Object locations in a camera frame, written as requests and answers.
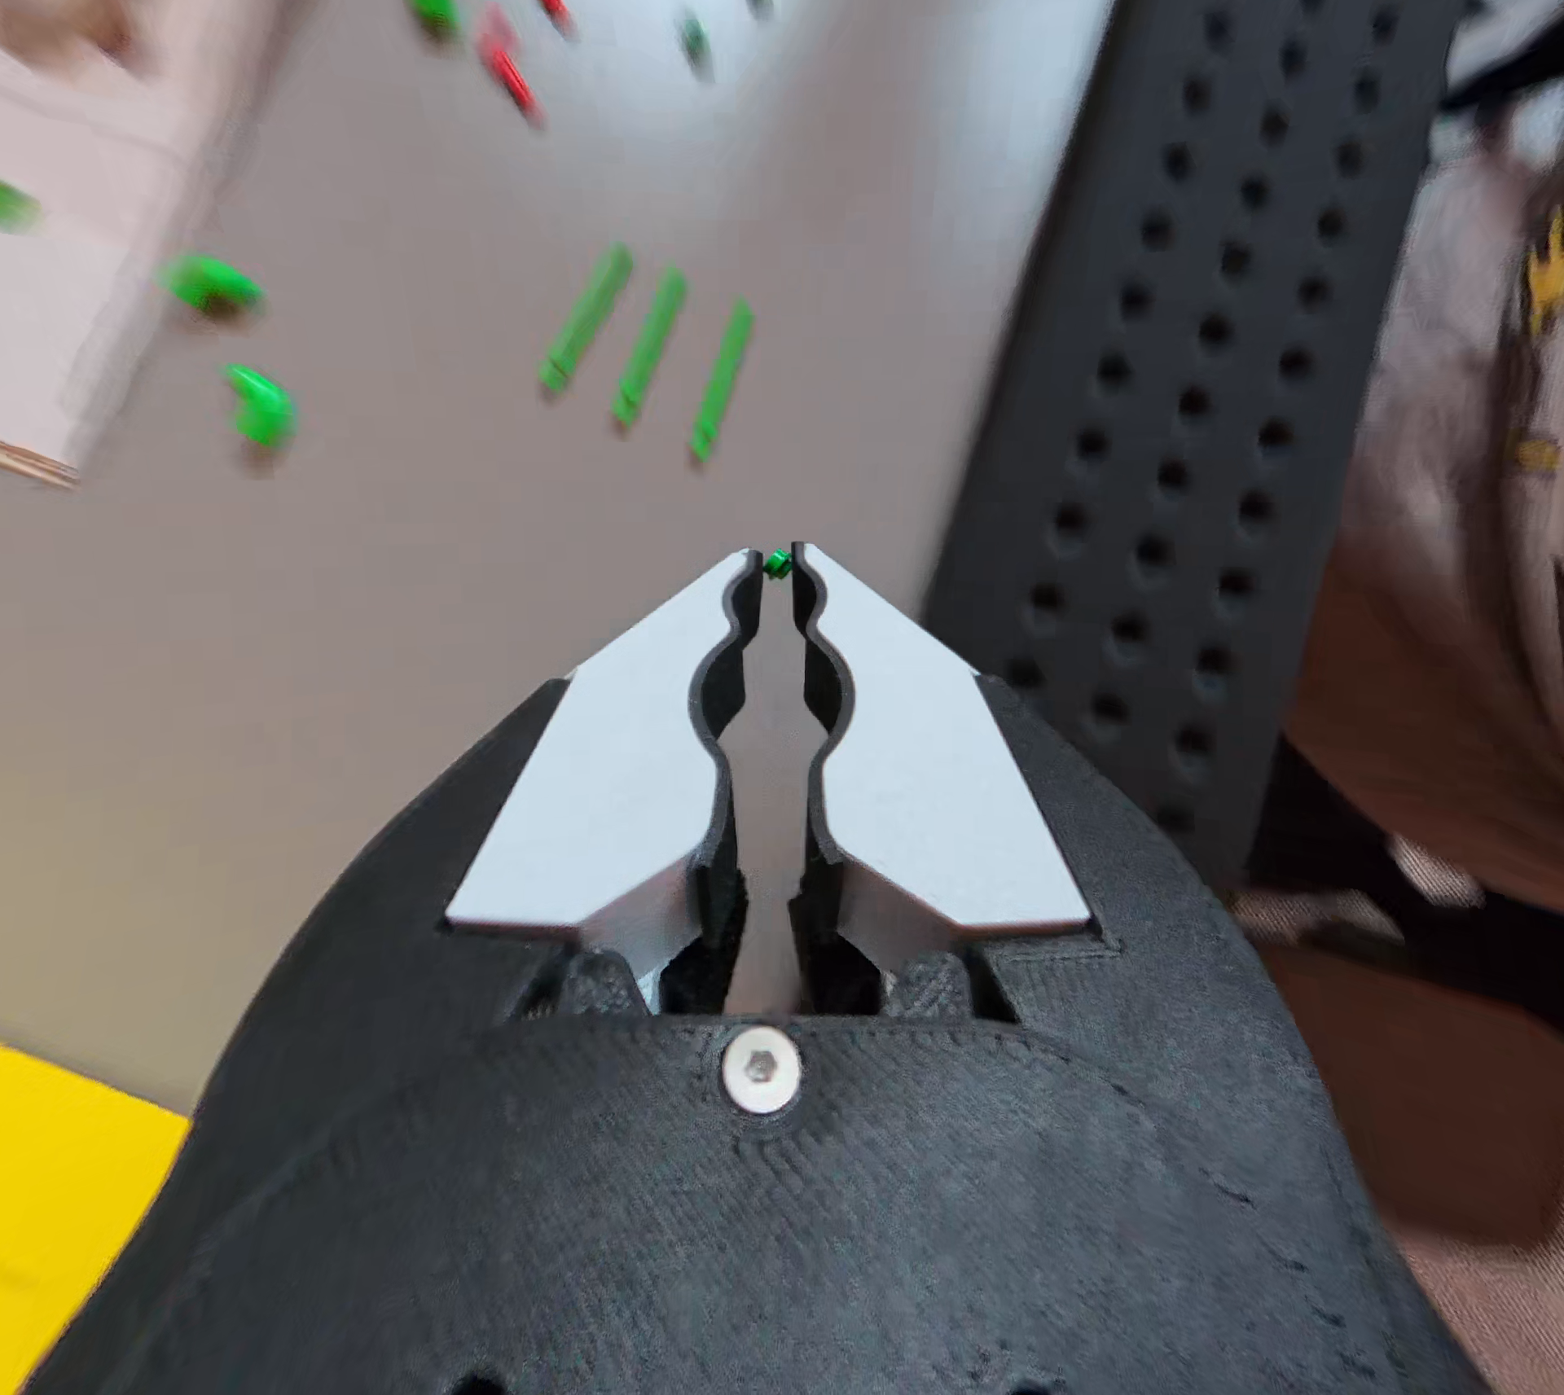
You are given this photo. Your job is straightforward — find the yellow plastic bin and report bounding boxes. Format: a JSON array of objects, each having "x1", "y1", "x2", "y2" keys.
[{"x1": 0, "y1": 1041, "x2": 196, "y2": 1395}]

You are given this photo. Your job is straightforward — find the lego instruction booklet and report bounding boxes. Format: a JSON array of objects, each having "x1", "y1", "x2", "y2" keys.
[{"x1": 0, "y1": 0, "x2": 347, "y2": 487}]

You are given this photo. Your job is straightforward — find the black perforated pad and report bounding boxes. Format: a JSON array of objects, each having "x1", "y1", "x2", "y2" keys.
[{"x1": 922, "y1": 0, "x2": 1512, "y2": 897}]

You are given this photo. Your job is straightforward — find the long green lego rod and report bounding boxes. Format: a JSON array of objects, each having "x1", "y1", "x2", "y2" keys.
[
  {"x1": 688, "y1": 301, "x2": 758, "y2": 465},
  {"x1": 611, "y1": 268, "x2": 689, "y2": 430},
  {"x1": 539, "y1": 244, "x2": 636, "y2": 397}
]

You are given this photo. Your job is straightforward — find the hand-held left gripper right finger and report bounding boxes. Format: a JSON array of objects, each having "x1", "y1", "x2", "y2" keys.
[{"x1": 792, "y1": 542, "x2": 1092, "y2": 1015}]

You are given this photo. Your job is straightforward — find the green lego elbow piece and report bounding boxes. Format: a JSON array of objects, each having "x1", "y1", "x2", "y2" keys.
[
  {"x1": 158, "y1": 252, "x2": 266, "y2": 315},
  {"x1": 225, "y1": 361, "x2": 300, "y2": 447}
]

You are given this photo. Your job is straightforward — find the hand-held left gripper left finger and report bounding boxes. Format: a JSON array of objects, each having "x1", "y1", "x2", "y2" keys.
[{"x1": 445, "y1": 547, "x2": 763, "y2": 1015}]

